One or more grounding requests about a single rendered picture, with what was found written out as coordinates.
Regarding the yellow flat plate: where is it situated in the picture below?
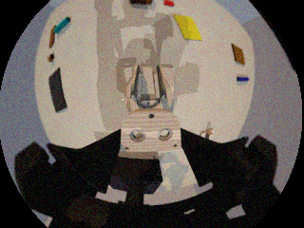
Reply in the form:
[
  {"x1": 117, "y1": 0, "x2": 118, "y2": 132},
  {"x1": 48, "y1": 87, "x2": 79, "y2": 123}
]
[{"x1": 172, "y1": 14, "x2": 202, "y2": 41}]

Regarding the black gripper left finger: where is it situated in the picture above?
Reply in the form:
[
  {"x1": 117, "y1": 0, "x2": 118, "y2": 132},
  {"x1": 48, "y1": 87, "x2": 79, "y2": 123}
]
[{"x1": 46, "y1": 129, "x2": 122, "y2": 194}]

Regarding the dark blue flat bar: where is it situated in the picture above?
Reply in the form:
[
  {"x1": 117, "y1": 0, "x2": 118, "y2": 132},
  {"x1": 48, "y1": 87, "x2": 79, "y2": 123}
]
[{"x1": 237, "y1": 76, "x2": 248, "y2": 83}]

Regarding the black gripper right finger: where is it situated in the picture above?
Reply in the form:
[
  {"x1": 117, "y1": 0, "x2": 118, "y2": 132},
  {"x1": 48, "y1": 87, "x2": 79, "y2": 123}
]
[{"x1": 180, "y1": 128, "x2": 248, "y2": 187}]

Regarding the teal block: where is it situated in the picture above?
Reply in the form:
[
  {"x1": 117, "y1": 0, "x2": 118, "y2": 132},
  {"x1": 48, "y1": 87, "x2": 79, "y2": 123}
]
[{"x1": 53, "y1": 16, "x2": 71, "y2": 33}]

